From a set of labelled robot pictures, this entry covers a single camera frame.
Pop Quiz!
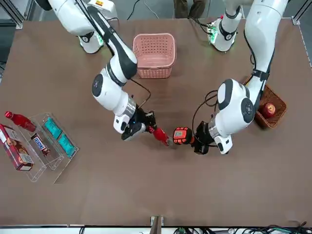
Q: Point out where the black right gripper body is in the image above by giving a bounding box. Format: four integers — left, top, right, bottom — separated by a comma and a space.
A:
121, 105, 148, 142

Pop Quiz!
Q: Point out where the person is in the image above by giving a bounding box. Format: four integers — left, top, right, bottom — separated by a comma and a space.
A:
174, 0, 208, 19

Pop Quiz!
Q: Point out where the teal snack packet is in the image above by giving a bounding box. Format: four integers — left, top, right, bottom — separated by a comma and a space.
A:
43, 117, 63, 140
58, 133, 75, 157

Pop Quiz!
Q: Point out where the black cable bundle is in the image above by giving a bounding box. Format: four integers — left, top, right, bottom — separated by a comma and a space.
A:
170, 220, 312, 234

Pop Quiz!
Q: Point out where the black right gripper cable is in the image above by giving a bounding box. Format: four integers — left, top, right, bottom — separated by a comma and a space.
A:
128, 78, 151, 109

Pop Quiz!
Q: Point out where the red apple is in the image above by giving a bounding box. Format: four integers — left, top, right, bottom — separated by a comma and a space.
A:
262, 102, 276, 119

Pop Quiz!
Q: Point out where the clear acrylic tiered shelf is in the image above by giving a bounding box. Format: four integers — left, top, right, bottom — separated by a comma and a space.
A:
14, 112, 80, 185

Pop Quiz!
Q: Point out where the brown wicker basket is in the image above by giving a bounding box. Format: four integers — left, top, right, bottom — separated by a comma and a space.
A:
243, 77, 288, 130

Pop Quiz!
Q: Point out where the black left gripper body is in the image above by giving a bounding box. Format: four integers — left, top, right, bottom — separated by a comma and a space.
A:
191, 121, 216, 155

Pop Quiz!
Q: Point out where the red Coca-Cola bottle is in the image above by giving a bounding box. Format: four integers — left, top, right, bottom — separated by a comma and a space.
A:
4, 111, 37, 133
147, 126, 172, 147

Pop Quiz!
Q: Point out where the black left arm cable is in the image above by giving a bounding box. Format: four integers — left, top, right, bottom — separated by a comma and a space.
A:
243, 24, 258, 73

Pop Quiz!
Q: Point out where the red tartan cookie box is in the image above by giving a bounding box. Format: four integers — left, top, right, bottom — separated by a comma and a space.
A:
0, 123, 35, 171

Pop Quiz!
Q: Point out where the pink plastic basket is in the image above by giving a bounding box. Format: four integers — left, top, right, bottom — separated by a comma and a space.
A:
133, 33, 176, 79

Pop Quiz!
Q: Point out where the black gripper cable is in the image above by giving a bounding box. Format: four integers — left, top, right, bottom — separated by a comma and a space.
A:
192, 89, 220, 147
128, 78, 151, 109

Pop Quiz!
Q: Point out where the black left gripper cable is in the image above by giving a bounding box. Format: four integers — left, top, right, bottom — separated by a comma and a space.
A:
192, 89, 220, 147

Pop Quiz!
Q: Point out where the Snickers chocolate bar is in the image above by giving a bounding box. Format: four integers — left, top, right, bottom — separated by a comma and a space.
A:
31, 133, 51, 157

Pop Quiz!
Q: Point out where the aluminium frame rail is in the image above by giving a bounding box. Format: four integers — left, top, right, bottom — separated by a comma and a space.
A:
292, 0, 312, 68
0, 0, 34, 29

